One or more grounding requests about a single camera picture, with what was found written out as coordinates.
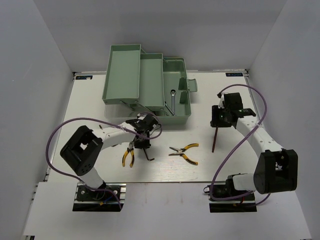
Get yellow black pliers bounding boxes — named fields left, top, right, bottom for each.
left=121, top=141, right=135, bottom=168
left=168, top=143, right=199, bottom=166

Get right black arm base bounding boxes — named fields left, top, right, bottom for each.
left=203, top=184, right=254, bottom=203

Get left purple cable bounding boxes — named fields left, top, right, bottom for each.
left=44, top=112, right=163, bottom=210

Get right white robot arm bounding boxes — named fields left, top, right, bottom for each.
left=210, top=92, right=298, bottom=200

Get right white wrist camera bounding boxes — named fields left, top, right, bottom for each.
left=217, top=92, right=225, bottom=109

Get left yellow black pliers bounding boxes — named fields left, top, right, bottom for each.
left=121, top=141, right=135, bottom=168

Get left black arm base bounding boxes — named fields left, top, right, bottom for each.
left=75, top=184, right=125, bottom=202

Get large silver ratchet wrench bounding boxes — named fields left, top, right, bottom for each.
left=170, top=89, right=177, bottom=115

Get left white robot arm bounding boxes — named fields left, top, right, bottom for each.
left=60, top=114, right=160, bottom=200

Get dark hex key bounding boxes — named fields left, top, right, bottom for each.
left=142, top=148, right=154, bottom=162
left=211, top=127, right=219, bottom=153

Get right yellow black pliers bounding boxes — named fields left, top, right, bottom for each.
left=168, top=143, right=199, bottom=166

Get green toolbox with clear lid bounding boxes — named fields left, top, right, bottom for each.
left=102, top=44, right=198, bottom=126

